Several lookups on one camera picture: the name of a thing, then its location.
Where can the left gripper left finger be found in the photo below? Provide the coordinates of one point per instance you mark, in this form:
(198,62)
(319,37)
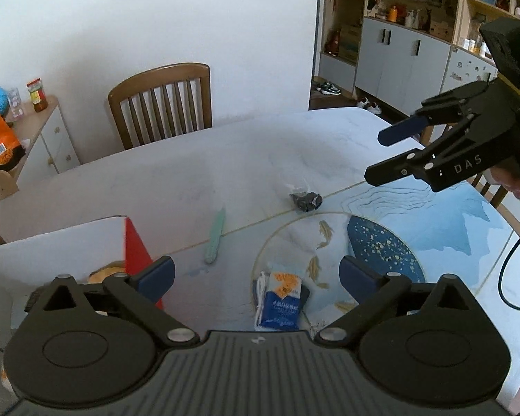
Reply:
(138,296)

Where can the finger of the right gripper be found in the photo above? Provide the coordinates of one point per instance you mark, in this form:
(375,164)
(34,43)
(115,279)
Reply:
(402,130)
(410,163)

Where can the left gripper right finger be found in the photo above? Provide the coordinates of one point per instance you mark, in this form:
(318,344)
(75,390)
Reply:
(377,295)

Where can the yellow spotted plush toy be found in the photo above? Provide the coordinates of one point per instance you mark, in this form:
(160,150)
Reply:
(98,276)

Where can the green plastic knife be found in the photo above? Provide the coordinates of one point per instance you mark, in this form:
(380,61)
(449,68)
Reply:
(215,234)

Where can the blue cracker packet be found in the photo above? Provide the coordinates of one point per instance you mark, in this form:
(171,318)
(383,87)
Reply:
(280,298)

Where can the small dark candy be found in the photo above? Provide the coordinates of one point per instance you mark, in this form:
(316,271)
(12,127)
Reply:
(306,201)

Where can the person's right hand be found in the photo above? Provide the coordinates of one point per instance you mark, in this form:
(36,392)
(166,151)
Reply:
(506,176)

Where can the wooden chair right side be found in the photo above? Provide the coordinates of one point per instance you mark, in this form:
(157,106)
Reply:
(494,193)

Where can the wooden chair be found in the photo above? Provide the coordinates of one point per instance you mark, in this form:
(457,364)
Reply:
(494,193)
(162,103)

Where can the red cardboard box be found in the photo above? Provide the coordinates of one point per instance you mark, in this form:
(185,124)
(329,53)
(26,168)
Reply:
(78,251)

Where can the white drawer sideboard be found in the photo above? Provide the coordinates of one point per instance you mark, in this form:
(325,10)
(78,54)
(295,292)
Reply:
(48,147)

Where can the wooden chair far side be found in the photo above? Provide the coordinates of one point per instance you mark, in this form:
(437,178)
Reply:
(162,103)

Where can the red sauce jar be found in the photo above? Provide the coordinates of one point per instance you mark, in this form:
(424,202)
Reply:
(37,95)

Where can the grey wall cabinet unit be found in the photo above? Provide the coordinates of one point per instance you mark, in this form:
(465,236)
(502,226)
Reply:
(401,52)

